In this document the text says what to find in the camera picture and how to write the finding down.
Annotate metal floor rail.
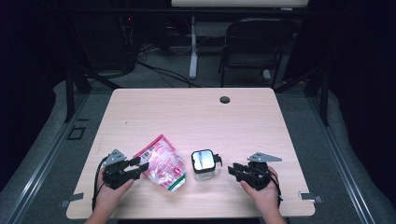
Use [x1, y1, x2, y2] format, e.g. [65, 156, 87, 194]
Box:
[306, 96, 376, 224]
[3, 92, 90, 224]

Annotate black computer case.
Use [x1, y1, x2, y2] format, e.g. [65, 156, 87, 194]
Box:
[90, 12, 138, 71]

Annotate white round container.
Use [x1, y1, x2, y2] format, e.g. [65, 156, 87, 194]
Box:
[191, 148, 223, 182]

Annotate person's left hand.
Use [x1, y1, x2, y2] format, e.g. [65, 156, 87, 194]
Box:
[92, 176, 135, 213]

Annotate left hand-held gripper black cable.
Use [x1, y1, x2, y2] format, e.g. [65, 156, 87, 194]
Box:
[92, 155, 108, 211]

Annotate grey tape piece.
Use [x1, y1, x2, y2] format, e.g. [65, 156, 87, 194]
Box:
[60, 192, 85, 208]
[298, 191, 324, 203]

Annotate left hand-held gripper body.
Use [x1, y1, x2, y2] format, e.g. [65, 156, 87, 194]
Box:
[102, 148, 141, 190]

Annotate black floor cables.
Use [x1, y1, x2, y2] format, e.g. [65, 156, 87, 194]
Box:
[136, 59, 206, 89]

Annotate black folding chair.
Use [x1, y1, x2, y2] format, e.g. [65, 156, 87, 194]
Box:
[219, 17, 300, 90]

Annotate hand-held gripper black cable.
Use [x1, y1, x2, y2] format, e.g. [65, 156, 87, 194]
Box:
[269, 171, 283, 207]
[92, 155, 108, 211]

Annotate white desk leg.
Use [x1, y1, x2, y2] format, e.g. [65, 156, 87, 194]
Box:
[189, 16, 199, 79]

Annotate red white plastic zip bag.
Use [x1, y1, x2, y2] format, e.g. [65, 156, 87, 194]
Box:
[134, 133, 187, 192]

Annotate person's right hand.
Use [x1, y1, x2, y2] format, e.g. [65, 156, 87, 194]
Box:
[240, 167, 282, 216]

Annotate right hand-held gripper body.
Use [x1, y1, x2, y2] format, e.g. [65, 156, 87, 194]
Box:
[242, 151, 283, 191]

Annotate right hand-held gripper black cable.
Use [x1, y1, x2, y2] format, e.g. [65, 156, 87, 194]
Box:
[269, 171, 283, 207]

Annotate black metal stand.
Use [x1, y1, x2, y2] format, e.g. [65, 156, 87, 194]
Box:
[274, 66, 331, 127]
[64, 66, 120, 123]

